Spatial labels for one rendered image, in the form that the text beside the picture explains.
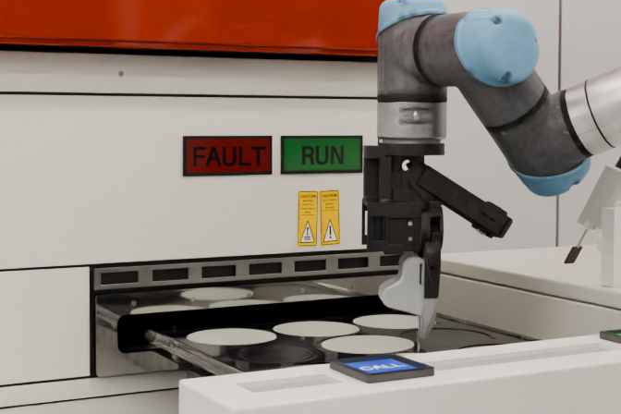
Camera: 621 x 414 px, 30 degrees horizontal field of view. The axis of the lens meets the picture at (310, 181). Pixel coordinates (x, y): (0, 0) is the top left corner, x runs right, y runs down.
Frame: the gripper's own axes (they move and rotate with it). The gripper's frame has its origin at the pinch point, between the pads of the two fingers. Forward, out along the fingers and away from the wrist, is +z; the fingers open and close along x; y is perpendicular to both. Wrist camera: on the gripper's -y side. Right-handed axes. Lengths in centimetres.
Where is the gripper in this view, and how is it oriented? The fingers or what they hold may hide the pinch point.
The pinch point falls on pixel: (429, 326)
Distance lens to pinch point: 127.8
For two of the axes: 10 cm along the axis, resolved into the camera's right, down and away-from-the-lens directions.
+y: -10.0, 0.0, -0.4
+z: 0.0, 10.0, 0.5
